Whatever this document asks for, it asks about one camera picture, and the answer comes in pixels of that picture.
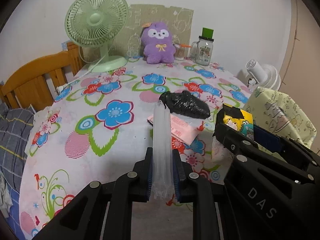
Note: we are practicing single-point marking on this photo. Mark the glass jar green lid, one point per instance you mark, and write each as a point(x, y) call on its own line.
point(201, 50)

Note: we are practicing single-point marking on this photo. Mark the cotton swab container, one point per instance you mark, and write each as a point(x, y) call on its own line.
point(181, 51)

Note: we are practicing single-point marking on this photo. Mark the pink paper packet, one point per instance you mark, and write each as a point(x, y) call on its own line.
point(182, 128)

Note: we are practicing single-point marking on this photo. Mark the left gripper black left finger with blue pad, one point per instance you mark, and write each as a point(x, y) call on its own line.
point(103, 210)

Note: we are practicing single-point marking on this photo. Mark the floral tablecloth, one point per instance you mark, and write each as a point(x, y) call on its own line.
point(97, 129)

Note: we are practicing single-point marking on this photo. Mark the green cartoon wall sheet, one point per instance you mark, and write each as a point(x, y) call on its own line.
point(128, 43)

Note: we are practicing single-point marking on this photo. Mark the white small fan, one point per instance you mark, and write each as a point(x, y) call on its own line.
point(264, 75)

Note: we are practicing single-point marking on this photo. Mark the grey plaid pillow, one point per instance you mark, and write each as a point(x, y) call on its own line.
point(16, 125)

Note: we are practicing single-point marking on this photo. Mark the purple plush toy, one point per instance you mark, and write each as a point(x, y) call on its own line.
point(158, 44)

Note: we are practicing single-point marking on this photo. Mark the clear plastic bag roll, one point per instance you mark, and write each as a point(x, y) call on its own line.
point(162, 170)

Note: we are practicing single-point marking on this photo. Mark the black plastic bag bundle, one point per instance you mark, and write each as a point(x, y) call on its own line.
point(184, 103)

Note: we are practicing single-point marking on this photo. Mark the yellow cartoon snack pack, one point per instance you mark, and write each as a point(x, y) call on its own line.
point(239, 120)

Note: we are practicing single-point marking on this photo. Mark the crumpled white cloth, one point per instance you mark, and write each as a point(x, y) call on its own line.
point(5, 199)

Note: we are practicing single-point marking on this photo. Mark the green desk fan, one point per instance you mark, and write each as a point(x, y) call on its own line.
point(95, 24)

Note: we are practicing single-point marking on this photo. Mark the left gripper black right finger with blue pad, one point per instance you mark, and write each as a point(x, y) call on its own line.
point(190, 187)

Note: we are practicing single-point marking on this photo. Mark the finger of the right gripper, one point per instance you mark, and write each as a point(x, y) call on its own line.
point(289, 150)
point(227, 142)

